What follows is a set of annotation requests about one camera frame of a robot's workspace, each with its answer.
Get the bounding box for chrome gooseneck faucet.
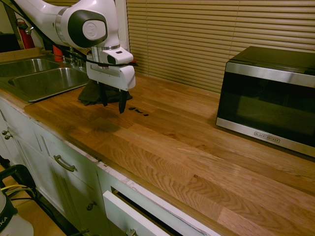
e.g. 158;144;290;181
24;25;84;69

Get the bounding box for black metal cart frame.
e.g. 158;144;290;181
0;164;38;200

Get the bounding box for yellow cable bundle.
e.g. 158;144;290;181
0;184;33;195

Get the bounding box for black stainless microwave oven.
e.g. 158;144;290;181
215;46;315;158

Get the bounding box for beige window blinds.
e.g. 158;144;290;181
126;0;315;94

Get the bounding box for metal bar cabinet handle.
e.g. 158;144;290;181
53;154;77;173

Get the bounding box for black box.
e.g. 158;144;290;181
0;32;21;54

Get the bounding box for red fire extinguisher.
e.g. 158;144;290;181
15;19;36;50

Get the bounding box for dark cloth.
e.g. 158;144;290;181
77;79;133;107

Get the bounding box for white black lettered device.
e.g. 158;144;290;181
0;190;34;236

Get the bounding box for red spray bottle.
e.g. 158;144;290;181
52;45;63;62

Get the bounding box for white open drawer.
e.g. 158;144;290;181
102;190;188;236

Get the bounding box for stainless double basin sink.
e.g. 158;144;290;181
0;57;91;103

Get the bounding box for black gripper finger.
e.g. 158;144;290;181
99;83;108;107
118;90;128;115

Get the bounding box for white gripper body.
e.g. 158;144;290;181
86;61;137;92

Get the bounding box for white kitchen cabinet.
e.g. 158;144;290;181
0;95;217;236

